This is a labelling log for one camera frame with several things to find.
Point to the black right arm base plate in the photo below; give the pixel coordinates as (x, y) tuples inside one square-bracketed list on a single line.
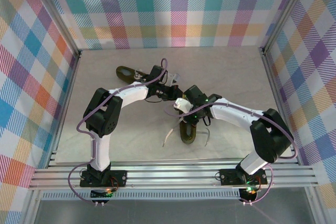
[(228, 176)]

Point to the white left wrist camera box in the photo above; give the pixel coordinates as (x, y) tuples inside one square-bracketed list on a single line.
[(173, 78)]

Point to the olive green canvas shoe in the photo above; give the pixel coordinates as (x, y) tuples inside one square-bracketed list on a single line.
[(187, 140), (120, 74)]

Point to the aluminium mounting rail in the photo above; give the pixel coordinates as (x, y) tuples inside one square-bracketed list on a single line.
[(170, 176)]

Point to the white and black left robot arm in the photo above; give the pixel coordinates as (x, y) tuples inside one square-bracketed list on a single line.
[(101, 153)]

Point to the small controller board with LEDs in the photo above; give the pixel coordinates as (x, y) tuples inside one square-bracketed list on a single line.
[(249, 192), (101, 194)]

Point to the aluminium side rail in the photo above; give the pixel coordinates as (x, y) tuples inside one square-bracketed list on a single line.
[(268, 66), (74, 66)]

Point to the white shoelace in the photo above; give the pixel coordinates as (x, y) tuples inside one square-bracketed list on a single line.
[(137, 74), (168, 136)]

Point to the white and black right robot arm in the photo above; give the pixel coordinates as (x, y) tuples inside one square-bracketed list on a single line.
[(236, 111)]

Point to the aluminium corner post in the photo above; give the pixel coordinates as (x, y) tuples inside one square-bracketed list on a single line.
[(55, 11), (284, 11)]

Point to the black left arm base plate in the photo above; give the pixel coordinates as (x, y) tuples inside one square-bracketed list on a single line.
[(119, 178)]

